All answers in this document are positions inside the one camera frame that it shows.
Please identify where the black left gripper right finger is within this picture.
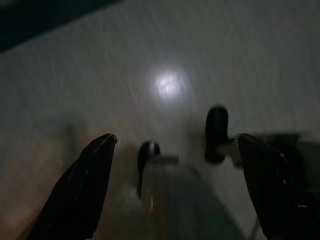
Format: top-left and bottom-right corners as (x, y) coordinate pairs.
(236, 134), (320, 240)

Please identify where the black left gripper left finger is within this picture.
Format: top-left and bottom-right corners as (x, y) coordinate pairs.
(26, 133), (118, 240)

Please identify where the black caster wheel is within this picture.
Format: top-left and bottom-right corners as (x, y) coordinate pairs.
(204, 105), (229, 164)

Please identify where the grey metal base frame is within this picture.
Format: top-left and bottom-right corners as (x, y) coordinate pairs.
(141, 155), (253, 240)

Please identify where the blue upholstered bed frame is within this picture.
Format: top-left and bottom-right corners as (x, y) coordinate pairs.
(0, 0), (127, 54)

